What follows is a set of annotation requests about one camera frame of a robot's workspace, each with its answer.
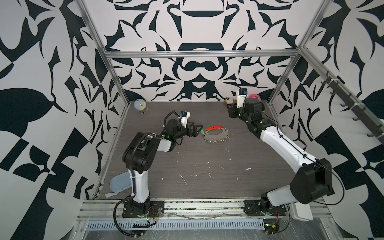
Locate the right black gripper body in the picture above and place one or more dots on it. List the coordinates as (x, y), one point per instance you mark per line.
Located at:
(239, 113)

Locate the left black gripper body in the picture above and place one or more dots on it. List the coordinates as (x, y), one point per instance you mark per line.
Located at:
(182, 132)

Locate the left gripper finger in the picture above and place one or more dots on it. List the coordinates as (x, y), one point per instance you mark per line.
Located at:
(197, 127)
(195, 133)

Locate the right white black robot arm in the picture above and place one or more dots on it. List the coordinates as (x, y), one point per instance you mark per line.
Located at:
(313, 176)

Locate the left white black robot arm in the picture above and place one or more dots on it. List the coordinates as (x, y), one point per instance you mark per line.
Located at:
(141, 152)

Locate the brown white plush toy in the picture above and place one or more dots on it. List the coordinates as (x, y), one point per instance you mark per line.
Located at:
(230, 101)

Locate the pink black-haired doll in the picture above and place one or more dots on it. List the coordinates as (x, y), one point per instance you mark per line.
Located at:
(256, 96)

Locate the light blue pad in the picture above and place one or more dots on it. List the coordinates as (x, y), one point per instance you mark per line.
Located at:
(119, 184)

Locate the white box device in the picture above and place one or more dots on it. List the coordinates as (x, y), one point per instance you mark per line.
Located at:
(301, 212)

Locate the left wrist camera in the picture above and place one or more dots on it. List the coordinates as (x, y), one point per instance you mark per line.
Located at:
(184, 118)

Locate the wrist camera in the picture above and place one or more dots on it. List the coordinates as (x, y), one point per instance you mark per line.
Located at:
(184, 118)
(241, 96)

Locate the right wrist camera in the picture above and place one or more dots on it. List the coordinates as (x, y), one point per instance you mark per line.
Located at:
(241, 96)

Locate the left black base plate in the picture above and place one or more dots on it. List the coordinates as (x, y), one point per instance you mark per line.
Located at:
(149, 209)

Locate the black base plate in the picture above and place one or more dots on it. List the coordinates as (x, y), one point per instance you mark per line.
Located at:
(262, 208)
(149, 209)

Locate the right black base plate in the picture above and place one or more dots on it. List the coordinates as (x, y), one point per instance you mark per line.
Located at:
(262, 208)

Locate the wall hook rail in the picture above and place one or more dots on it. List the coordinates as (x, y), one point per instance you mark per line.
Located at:
(351, 102)

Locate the white ventilated cable duct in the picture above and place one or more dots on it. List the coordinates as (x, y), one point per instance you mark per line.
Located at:
(182, 224)

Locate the aluminium frame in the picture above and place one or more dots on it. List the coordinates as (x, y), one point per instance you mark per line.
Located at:
(300, 52)

